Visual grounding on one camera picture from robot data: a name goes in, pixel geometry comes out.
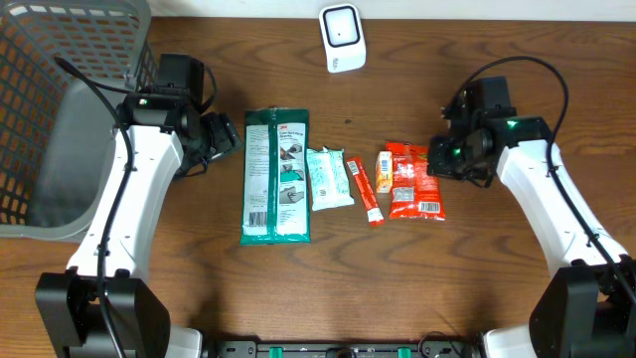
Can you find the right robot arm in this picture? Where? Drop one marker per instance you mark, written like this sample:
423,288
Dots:
588,308

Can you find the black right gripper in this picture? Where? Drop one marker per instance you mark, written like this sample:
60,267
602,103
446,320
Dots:
438,164

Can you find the light green wipes pack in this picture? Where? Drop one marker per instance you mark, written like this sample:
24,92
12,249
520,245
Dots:
330,185

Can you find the white barcode scanner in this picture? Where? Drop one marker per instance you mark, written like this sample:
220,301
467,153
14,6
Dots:
343,38

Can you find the green and white package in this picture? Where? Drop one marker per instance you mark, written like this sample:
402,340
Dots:
275,207

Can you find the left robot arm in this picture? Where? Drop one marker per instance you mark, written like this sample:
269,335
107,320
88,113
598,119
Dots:
102,305

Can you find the red and white snack packet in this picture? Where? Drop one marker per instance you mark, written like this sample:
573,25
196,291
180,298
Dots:
374,213

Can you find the red snack bag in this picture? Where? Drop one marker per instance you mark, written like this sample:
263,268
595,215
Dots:
415,194

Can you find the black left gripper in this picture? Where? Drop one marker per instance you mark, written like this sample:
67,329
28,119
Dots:
225,136

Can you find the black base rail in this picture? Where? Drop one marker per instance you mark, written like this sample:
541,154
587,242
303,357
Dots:
429,348

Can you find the grey plastic mesh basket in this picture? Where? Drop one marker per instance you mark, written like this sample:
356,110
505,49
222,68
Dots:
57,138

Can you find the orange and white snack packet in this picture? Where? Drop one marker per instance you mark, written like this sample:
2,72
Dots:
384,172

